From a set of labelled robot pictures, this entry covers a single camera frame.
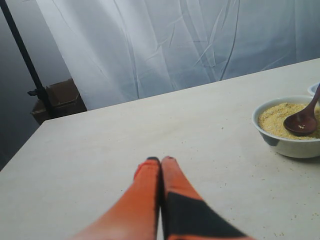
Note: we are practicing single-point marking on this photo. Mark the brown cardboard box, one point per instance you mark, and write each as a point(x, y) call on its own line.
point(64, 97)

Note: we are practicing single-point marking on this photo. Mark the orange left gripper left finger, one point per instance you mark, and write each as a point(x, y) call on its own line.
point(135, 215)

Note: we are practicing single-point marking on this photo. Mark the beige grainy powder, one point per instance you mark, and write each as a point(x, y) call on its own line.
point(272, 121)

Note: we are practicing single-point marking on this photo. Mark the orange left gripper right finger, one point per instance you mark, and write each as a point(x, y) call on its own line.
point(185, 215)

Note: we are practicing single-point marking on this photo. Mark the white rectangular plastic tray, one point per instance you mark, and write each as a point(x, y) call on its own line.
point(312, 89)

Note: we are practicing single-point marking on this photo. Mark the white ceramic bowl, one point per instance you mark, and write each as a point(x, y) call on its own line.
point(293, 148)

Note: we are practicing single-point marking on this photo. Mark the black stand pole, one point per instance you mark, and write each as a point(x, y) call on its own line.
point(39, 90)

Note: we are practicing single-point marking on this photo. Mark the white backdrop curtain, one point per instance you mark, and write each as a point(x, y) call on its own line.
point(124, 50)

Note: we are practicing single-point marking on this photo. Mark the dark red wooden spoon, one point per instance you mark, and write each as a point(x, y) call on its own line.
point(304, 122)

